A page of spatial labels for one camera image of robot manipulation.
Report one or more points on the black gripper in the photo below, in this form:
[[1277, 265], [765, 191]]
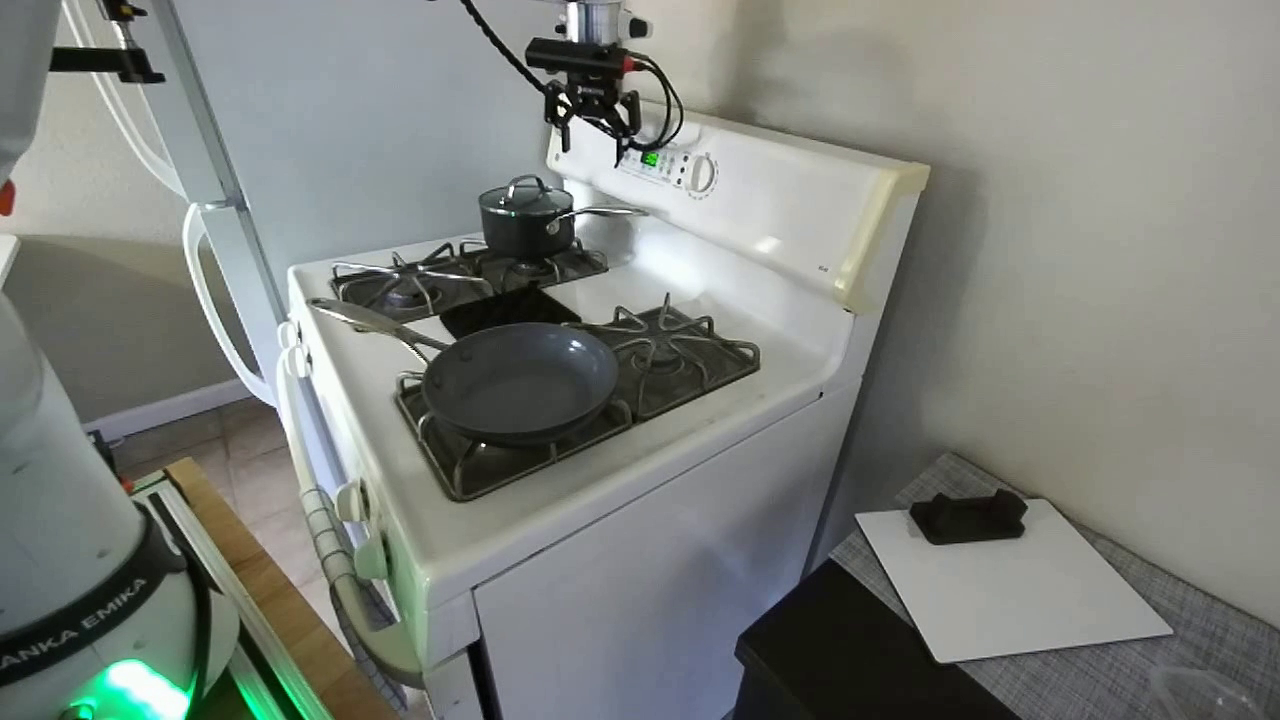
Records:
[[595, 99]]

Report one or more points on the white gas stove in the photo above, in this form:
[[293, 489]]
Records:
[[694, 535]]

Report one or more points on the black burner grate under pan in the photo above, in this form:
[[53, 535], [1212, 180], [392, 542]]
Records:
[[682, 363]]

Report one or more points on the black frying pan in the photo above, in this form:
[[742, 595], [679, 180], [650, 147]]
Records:
[[525, 382]]

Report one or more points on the white refrigerator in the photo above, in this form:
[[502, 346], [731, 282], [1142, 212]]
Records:
[[332, 132]]

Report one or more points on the small black block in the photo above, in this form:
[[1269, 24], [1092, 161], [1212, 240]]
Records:
[[970, 516]]

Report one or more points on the wooden board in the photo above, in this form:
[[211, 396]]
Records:
[[283, 602]]

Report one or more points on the black box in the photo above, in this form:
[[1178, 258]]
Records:
[[855, 653]]

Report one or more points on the white flat board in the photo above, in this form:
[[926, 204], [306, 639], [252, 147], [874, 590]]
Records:
[[1015, 584]]

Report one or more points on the grey table mat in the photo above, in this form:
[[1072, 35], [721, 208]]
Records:
[[1200, 626]]

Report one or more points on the clear glass bowl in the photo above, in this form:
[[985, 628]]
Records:
[[1207, 692]]

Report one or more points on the wrist camera with red mark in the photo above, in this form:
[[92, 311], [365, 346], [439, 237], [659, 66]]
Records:
[[575, 58]]

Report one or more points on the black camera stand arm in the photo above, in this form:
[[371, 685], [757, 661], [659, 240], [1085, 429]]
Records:
[[101, 61]]

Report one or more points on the aluminium rail frame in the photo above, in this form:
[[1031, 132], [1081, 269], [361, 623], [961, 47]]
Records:
[[233, 584]]

